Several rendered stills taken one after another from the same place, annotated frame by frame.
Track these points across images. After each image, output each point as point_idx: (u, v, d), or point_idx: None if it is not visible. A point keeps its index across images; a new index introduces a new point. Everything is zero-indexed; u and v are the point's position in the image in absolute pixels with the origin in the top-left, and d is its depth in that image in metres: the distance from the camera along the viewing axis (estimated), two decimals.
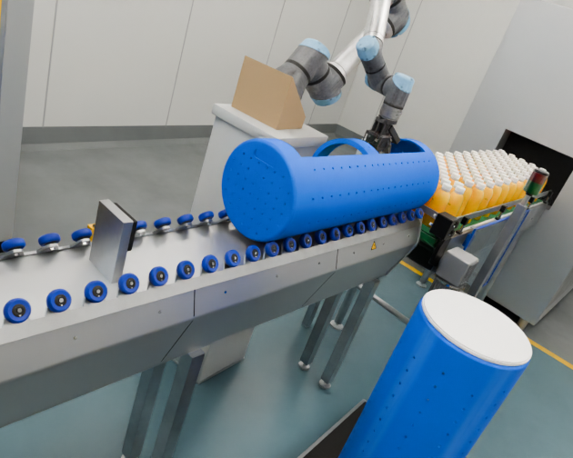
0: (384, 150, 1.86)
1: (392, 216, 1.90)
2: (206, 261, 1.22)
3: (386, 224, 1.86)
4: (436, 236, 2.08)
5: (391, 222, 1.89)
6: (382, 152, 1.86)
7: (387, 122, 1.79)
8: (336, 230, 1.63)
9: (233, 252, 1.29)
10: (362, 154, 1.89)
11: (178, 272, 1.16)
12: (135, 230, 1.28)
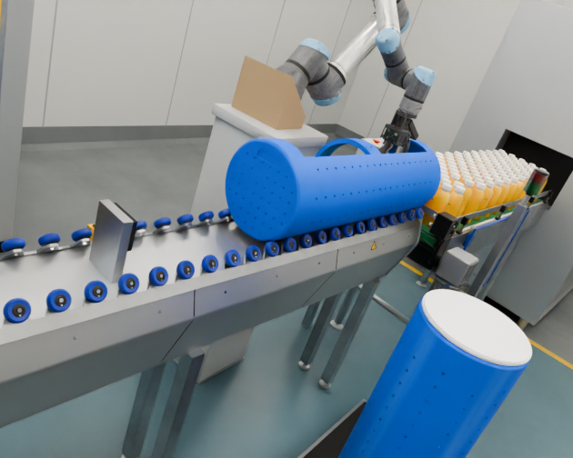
0: (403, 145, 1.82)
1: (393, 215, 1.91)
2: (206, 261, 1.22)
3: (385, 225, 1.85)
4: (436, 236, 2.08)
5: (390, 218, 1.89)
6: (400, 146, 1.82)
7: (407, 115, 1.75)
8: (336, 230, 1.63)
9: (233, 252, 1.29)
10: (380, 149, 1.85)
11: (178, 272, 1.16)
12: (135, 230, 1.28)
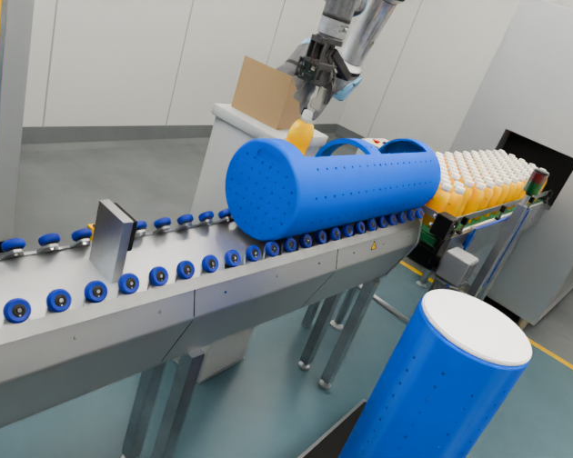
0: (326, 85, 1.33)
1: (393, 215, 1.91)
2: (206, 261, 1.22)
3: (385, 225, 1.85)
4: (436, 236, 2.08)
5: (390, 218, 1.89)
6: (324, 88, 1.33)
7: (326, 42, 1.26)
8: (336, 230, 1.63)
9: (233, 252, 1.29)
10: (297, 94, 1.35)
11: (178, 272, 1.16)
12: (135, 230, 1.28)
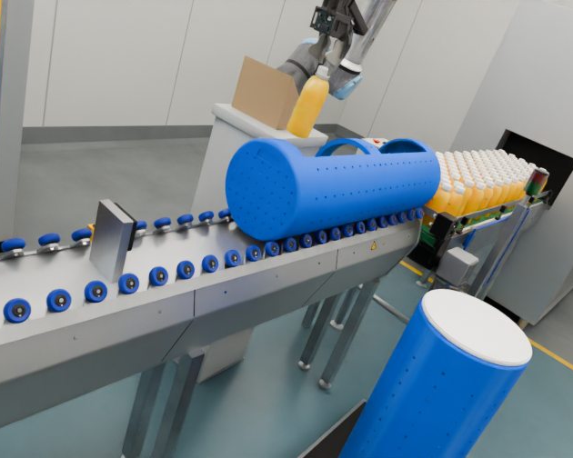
0: (343, 38, 1.28)
1: (393, 215, 1.91)
2: (206, 261, 1.22)
3: (385, 225, 1.85)
4: (436, 236, 2.08)
5: (390, 218, 1.89)
6: (340, 41, 1.28)
7: None
8: (336, 230, 1.63)
9: (233, 252, 1.29)
10: (313, 47, 1.30)
11: (178, 272, 1.16)
12: (135, 230, 1.28)
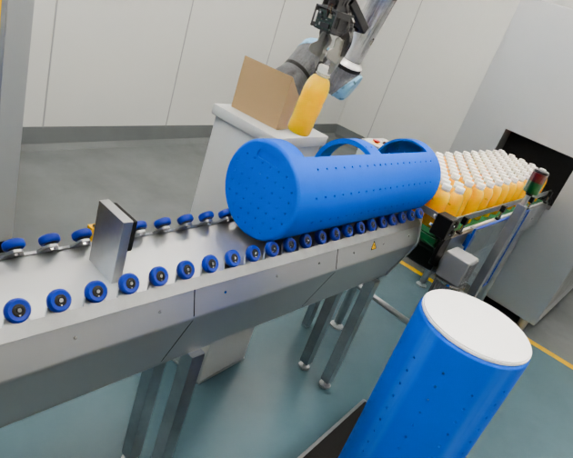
0: (344, 36, 1.28)
1: (393, 215, 1.91)
2: (206, 261, 1.22)
3: (385, 225, 1.85)
4: (436, 236, 2.08)
5: (390, 218, 1.89)
6: (341, 39, 1.28)
7: None
8: (336, 230, 1.63)
9: (233, 252, 1.29)
10: (313, 45, 1.30)
11: (178, 272, 1.16)
12: (135, 230, 1.28)
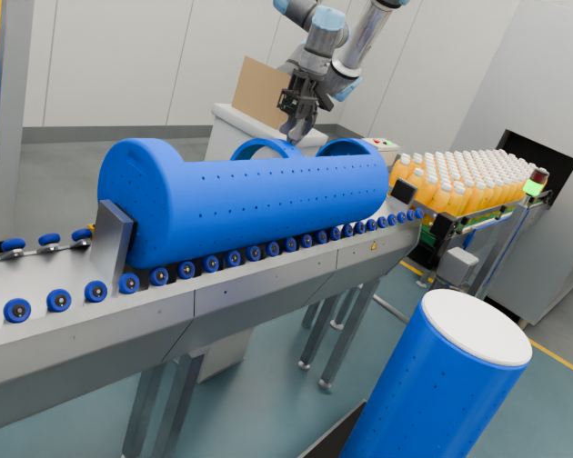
0: (306, 118, 1.34)
1: (392, 221, 1.90)
2: (211, 271, 1.23)
3: (383, 224, 1.84)
4: (436, 236, 2.08)
5: (395, 224, 1.91)
6: (304, 120, 1.35)
7: (308, 76, 1.27)
8: (337, 232, 1.63)
9: (238, 254, 1.30)
10: (283, 126, 1.36)
11: (185, 260, 1.18)
12: None
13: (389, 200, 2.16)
